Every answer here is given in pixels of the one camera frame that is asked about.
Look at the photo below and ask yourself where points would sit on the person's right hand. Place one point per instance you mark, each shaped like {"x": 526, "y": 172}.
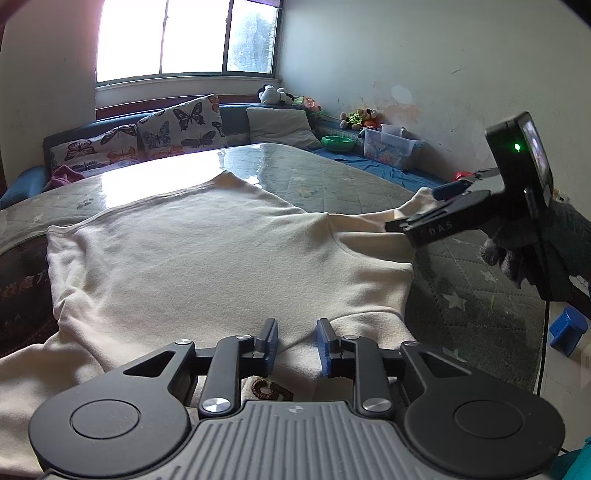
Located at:
{"x": 570, "y": 249}

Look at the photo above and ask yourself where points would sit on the panda plush toy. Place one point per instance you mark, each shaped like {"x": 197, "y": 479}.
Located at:
{"x": 268, "y": 94}

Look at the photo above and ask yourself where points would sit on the clear storage box cartoon print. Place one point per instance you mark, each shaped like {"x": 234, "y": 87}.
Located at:
{"x": 390, "y": 152}

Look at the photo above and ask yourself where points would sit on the cream long-sleeved shirt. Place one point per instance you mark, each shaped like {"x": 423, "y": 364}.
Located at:
{"x": 207, "y": 244}

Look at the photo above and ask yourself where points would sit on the small clear plastic tub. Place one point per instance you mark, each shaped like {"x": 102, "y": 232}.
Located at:
{"x": 392, "y": 130}

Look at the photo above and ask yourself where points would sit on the green plush toy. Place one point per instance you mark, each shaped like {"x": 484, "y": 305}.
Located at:
{"x": 354, "y": 120}

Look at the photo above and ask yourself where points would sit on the blue corner sofa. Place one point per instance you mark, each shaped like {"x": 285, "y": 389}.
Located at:
{"x": 383, "y": 167}

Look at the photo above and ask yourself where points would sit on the long butterfly print pillow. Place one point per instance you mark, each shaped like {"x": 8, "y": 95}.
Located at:
{"x": 92, "y": 147}

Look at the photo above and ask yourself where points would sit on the blue plastic stool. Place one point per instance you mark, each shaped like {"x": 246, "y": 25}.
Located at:
{"x": 568, "y": 330}

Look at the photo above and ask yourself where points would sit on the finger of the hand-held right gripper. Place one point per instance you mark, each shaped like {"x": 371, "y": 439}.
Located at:
{"x": 438, "y": 226}
{"x": 450, "y": 190}

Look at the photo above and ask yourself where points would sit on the window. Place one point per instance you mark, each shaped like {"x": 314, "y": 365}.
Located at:
{"x": 184, "y": 37}

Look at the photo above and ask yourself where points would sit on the square butterfly print pillow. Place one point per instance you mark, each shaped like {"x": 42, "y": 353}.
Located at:
{"x": 180, "y": 124}

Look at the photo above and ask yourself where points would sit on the round black induction cooktop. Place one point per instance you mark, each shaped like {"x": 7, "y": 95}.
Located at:
{"x": 23, "y": 295}

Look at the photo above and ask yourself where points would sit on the pink cloth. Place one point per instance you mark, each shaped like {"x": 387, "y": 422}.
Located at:
{"x": 64, "y": 175}

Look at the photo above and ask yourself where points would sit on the person's teal clothing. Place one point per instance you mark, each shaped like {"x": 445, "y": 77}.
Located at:
{"x": 577, "y": 464}

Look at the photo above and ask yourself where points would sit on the red plastic stool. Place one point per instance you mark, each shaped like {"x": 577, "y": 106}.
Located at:
{"x": 463, "y": 176}

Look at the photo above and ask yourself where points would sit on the grey pillow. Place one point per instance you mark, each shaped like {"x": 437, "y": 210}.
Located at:
{"x": 281, "y": 127}

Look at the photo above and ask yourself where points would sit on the green plastic bowl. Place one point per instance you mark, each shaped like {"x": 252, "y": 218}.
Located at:
{"x": 337, "y": 144}

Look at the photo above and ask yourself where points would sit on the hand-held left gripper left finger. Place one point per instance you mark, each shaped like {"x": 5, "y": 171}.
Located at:
{"x": 272, "y": 347}

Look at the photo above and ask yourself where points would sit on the green orange toy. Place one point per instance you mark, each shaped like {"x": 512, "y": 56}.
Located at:
{"x": 307, "y": 101}

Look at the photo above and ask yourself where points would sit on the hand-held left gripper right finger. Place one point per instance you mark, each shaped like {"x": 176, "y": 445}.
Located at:
{"x": 325, "y": 349}

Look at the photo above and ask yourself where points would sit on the brown plush toy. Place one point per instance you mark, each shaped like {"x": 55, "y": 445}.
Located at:
{"x": 368, "y": 114}

